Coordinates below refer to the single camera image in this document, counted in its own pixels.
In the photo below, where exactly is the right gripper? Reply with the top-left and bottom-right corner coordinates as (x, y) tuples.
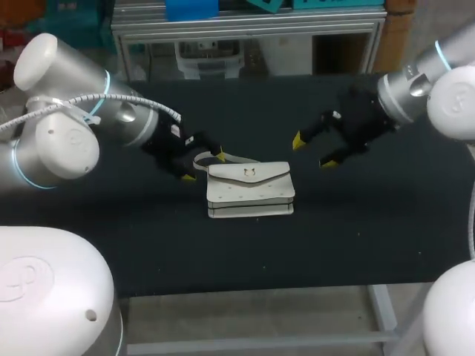
(291, 85), (397, 170)

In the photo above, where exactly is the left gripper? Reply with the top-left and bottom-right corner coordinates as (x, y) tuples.
(140, 111), (227, 183)

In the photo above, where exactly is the white handbag with strap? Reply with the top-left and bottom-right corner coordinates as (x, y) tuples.
(193, 151), (297, 220)

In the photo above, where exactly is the white plastic container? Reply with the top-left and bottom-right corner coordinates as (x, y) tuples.
(175, 39), (244, 80)

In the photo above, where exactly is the blue plastic bin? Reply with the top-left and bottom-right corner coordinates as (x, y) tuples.
(165, 0), (220, 22)

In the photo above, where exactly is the teal box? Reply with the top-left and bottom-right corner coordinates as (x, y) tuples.
(246, 0), (284, 14)

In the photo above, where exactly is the white cable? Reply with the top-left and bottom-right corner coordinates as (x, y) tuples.
(0, 92), (183, 133)

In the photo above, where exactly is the aluminium frame table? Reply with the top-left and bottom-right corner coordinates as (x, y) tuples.
(110, 6), (389, 81)

